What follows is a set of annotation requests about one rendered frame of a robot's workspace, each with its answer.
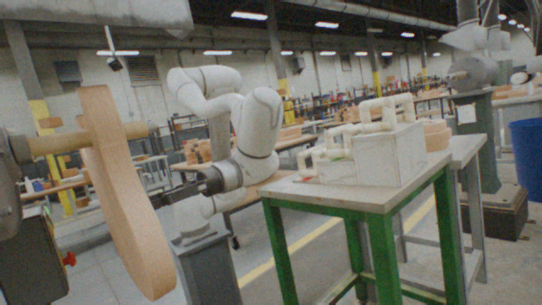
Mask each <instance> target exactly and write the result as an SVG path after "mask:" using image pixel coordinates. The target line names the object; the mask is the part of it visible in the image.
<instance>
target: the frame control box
mask: <svg viewBox="0 0 542 305"><path fill-rule="evenodd" d="M43 210H45V209H44V207H43V206H42V205H38V206H35V207H32V208H27V209H24V218H23V221H22V223H21V226H20V228H19V231H18V232H17V234H16V235H15V236H14V237H13V238H10V239H7V240H5V241H0V289H1V292H2V294H3V298H4V300H5V302H6V304H7V305H52V304H51V302H54V301H56V300H58V299H60V298H62V297H65V296H67V295H68V293H69V291H68V290H69V281H68V276H67V270H66V267H65V266H64V263H63V260H62V258H63V257H62V255H61V252H60V251H59V248H58V244H57V242H56V239H55V236H54V235H53V232H52V229H51V226H50V225H51V224H52V223H51V220H50V217H49V220H48V222H47V221H46V218H45V214H44V213H43Z"/></svg>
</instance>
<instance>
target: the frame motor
mask: <svg viewBox="0 0 542 305"><path fill-rule="evenodd" d="M21 177H22V173H21V169H20V166H19V164H18V163H17V161H16V158H15V156H14V153H13V150H12V147H11V145H10V141H9V134H8V132H7V130H6V128H5V126H4V125H3V124H1V123H0V241H5V240H7V239H10V238H13V237H14V236H15V235H16V234H17V232H18V231H19V228H20V226H21V223H22V221H23V218H24V209H23V203H22V197H21V192H20V186H19V184H16V183H17V182H18V181H19V180H20V179H21Z"/></svg>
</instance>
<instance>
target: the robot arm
mask: <svg viewBox="0 0 542 305"><path fill-rule="evenodd" d="M167 82H168V88H169V90H170V92H171V94H172V95H173V96H174V98H175V99H176V101H178V102H179V103H180V104H181V105H182V106H184V107H185V108H187V109H188V110H189V111H191V112H192V113H193V114H194V115H195V116H197V117H199V118H202V119H208V120H209V130H210V141H211V150H212V161H213V164H211V166H210V167H209V168H205V169H200V170H198V171H197V173H196V178H195V179H194V180H188V181H186V182H185V183H182V184H179V185H177V186H176V187H173V188H170V189H168V190H165V191H160V192H158V193H155V194H151V195H149V197H148V198H149V200H150V202H151V204H152V206H153V209H154V211H156V210H158V209H160V208H162V207H166V206H171V205H172V204H173V209H174V216H175V219H176V223H177V225H178V227H179V230H180V233H179V234H177V235H175V236H174V237H173V238H171V239H170V241H171V242H172V243H171V244H174V243H177V242H179V243H180V242H181V243H182V244H183V247H188V246H190V245H193V244H195V243H197V242H199V241H202V240H205V239H207V238H208V237H211V236H216V235H217V234H218V231H217V230H216V229H214V228H213V227H212V226H211V225H210V223H209V218H211V217H212V216H213V215H215V214H219V213H222V212H224V211H227V210H229V209H231V208H233V207H235V206H237V205H238V204H240V203H241V202H242V201H243V200H244V199H246V194H247V189H246V188H247V187H251V186H255V185H257V183H259V182H262V181H263V180H266V179H267V178H268V177H270V176H271V175H272V174H273V173H274V172H275V171H277V170H278V169H279V156H278V154H277V152H276V151H275V150H273V148H274V145H275V143H277V141H278V139H279V134H280V131H281V127H282V123H283V117H284V104H283V100H282V98H281V97H280V95H279V93H278V92H276V91H274V90H272V89H270V88H267V87H258V88H256V89H254V90H252V91H251V92H250V93H249V94H248V95H247V96H246V97H244V96H242V95H239V94H236V93H237V92H238V91H239V90H240V89H241V86H242V79H241V75H240V73H239V72H237V71H235V70H234V69H231V68H228V67H224V66H220V65H212V66H203V67H198V68H188V69H182V68H175V69H171V70H170V71H169V72H168V74H167ZM230 111H231V113H230ZM230 120H231V123H232V125H233V127H234V130H235V135H236V136H237V143H236V146H235V150H234V151H233V153H232V155H231V146H230Z"/></svg>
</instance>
